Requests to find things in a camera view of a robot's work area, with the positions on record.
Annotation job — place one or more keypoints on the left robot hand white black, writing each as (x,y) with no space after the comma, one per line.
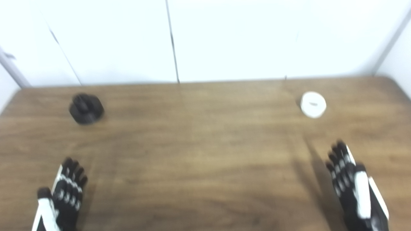
(65,199)

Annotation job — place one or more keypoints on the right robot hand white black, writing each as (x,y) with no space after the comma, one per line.
(350,192)

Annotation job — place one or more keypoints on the round black part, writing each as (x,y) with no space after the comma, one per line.
(86,110)

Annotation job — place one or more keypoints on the grey wall corner post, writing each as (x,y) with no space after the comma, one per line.
(14,72)

